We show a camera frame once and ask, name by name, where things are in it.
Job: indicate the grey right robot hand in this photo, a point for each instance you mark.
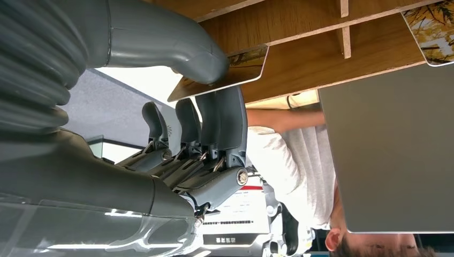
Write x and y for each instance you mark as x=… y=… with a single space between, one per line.
x=71 y=177

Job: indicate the person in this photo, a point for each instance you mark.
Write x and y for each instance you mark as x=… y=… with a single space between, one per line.
x=294 y=170

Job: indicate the wooden card organizer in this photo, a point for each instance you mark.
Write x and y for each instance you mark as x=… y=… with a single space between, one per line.
x=319 y=64

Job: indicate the white sign with text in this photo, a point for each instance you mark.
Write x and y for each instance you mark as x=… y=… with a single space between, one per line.
x=241 y=212

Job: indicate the black white humanoid robot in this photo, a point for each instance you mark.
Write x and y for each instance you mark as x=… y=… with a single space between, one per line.
x=275 y=211

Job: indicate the grey laptop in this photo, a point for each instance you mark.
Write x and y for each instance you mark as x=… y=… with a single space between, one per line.
x=390 y=149

